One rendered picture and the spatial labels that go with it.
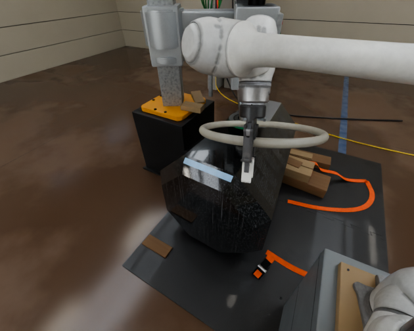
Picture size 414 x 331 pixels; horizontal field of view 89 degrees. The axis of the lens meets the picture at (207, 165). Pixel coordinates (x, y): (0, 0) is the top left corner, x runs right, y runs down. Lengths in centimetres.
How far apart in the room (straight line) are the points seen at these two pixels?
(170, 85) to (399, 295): 192
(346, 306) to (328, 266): 15
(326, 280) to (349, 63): 81
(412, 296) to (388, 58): 59
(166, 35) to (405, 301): 188
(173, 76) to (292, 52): 167
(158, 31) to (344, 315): 192
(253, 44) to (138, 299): 170
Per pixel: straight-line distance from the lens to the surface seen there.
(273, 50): 44
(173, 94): 210
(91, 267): 206
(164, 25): 188
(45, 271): 223
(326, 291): 103
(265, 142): 65
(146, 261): 191
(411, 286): 82
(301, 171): 234
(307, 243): 207
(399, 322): 72
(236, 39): 47
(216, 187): 122
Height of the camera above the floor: 169
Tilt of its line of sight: 41 degrees down
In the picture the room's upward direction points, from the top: 1 degrees counter-clockwise
